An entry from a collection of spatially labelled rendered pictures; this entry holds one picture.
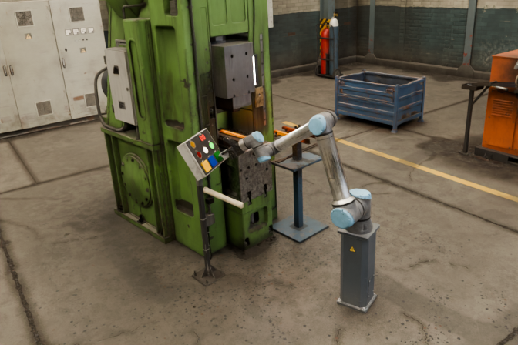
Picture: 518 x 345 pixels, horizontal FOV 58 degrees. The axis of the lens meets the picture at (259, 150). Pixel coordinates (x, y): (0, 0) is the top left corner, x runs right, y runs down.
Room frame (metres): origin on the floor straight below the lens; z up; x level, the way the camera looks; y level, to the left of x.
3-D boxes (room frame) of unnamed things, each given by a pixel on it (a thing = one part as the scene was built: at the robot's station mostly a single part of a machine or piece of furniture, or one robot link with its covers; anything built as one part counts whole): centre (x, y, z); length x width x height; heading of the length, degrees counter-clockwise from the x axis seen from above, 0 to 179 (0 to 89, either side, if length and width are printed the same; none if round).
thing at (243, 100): (3.76, 0.26, 1.32); 0.42 x 0.20 x 0.10; 44
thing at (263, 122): (4.14, 0.09, 1.15); 0.44 x 0.26 x 2.30; 44
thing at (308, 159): (3.86, -0.34, 0.69); 0.40 x 0.30 x 0.02; 131
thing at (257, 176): (3.81, 0.22, 0.69); 0.56 x 0.38 x 0.45; 44
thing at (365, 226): (2.77, -0.65, 0.65); 0.19 x 0.19 x 0.10
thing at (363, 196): (2.77, -0.65, 0.79); 0.17 x 0.15 x 0.18; 141
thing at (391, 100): (7.19, -1.94, 0.36); 1.20 x 0.80 x 0.72; 40
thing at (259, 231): (3.81, 0.22, 0.23); 0.55 x 0.37 x 0.47; 44
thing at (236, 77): (3.79, 0.23, 1.56); 0.42 x 0.39 x 0.40; 44
